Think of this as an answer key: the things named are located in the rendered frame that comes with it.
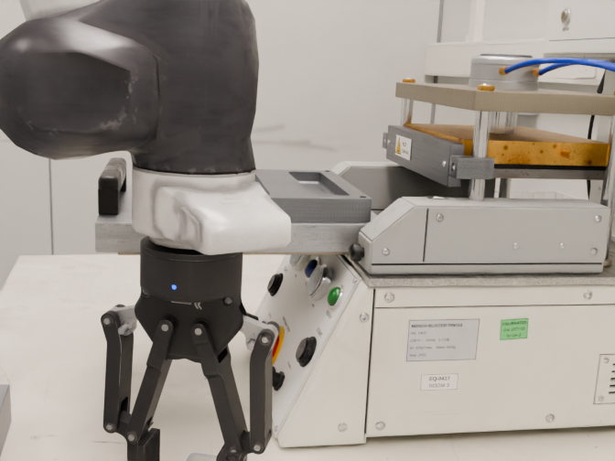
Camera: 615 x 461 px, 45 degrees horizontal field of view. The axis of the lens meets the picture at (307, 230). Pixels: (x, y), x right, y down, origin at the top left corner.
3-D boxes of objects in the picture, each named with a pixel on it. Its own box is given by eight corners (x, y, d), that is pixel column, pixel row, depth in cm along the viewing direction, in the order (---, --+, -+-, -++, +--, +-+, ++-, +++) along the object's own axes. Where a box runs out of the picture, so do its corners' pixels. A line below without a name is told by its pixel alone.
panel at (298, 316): (247, 334, 105) (307, 216, 103) (276, 438, 76) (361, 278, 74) (234, 328, 104) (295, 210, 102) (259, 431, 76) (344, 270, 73)
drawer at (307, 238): (340, 217, 99) (344, 158, 98) (387, 259, 78) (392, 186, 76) (112, 215, 94) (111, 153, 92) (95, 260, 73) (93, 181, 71)
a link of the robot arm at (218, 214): (158, 155, 59) (157, 222, 60) (85, 176, 47) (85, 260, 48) (315, 167, 57) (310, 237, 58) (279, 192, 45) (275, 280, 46)
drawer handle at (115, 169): (126, 189, 90) (126, 156, 89) (118, 215, 76) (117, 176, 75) (109, 189, 90) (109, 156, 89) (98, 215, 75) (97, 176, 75)
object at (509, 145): (522, 156, 101) (530, 84, 99) (615, 182, 80) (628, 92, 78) (400, 153, 98) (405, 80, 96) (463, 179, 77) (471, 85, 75)
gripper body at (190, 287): (260, 233, 58) (255, 346, 60) (156, 223, 59) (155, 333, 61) (233, 256, 51) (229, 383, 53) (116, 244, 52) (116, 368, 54)
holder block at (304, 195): (331, 189, 97) (332, 169, 97) (371, 221, 78) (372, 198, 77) (203, 187, 94) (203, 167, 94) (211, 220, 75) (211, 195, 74)
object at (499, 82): (556, 154, 105) (567, 59, 103) (708, 192, 76) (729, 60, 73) (391, 150, 101) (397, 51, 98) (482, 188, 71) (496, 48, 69)
